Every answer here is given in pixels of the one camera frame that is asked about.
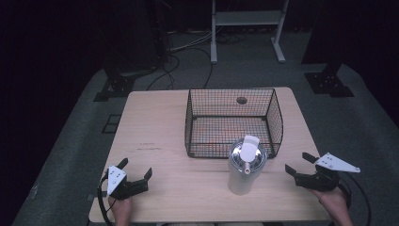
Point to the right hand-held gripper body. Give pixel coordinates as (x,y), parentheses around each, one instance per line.
(326,175)

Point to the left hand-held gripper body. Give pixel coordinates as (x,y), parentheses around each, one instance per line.
(120,185)

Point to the person's left hand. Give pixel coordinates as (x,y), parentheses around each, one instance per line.
(121,211)

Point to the silver pump dispenser bottle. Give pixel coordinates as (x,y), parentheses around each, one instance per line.
(246,168)

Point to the person's right hand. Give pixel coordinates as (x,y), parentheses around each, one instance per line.
(333,205)

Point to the black stand base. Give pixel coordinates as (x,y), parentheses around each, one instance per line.
(327,82)
(117,84)

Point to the white metal stand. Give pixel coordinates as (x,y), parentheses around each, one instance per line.
(247,29)

